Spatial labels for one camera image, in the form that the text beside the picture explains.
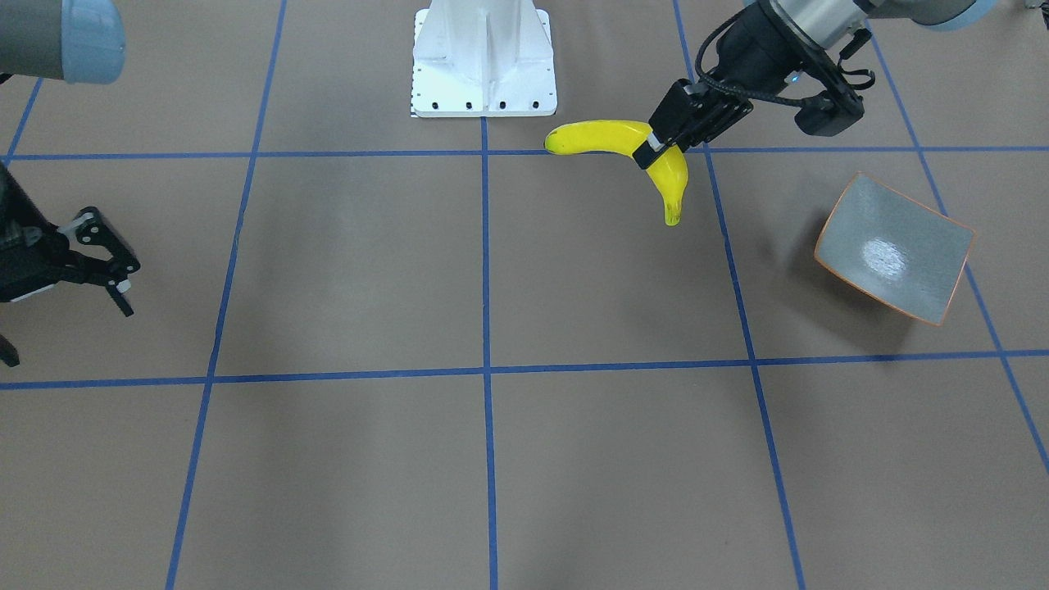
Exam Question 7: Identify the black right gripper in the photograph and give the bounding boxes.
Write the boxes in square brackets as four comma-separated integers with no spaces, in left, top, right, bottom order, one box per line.
[1,168,141,317]

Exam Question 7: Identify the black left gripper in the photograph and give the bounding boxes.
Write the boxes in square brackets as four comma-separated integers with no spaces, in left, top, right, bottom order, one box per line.
[629,4,853,170]

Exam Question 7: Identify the yellow banana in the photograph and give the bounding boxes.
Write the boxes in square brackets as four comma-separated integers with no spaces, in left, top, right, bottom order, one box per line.
[543,120,689,227]

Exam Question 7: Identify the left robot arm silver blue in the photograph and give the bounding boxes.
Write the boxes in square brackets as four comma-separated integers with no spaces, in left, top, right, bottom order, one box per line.
[627,1,993,170]

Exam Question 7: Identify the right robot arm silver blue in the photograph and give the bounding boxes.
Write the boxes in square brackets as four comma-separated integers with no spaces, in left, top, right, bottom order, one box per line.
[1,1,141,316]

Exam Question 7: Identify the grey square plate orange rim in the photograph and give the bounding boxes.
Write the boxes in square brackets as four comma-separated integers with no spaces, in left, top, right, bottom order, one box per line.
[814,171,975,326]

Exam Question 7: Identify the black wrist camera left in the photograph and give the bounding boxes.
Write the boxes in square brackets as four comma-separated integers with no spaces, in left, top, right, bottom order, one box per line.
[794,81,865,136]

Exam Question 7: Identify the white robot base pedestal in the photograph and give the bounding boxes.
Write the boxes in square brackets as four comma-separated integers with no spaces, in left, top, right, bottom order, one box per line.
[410,1,558,117]

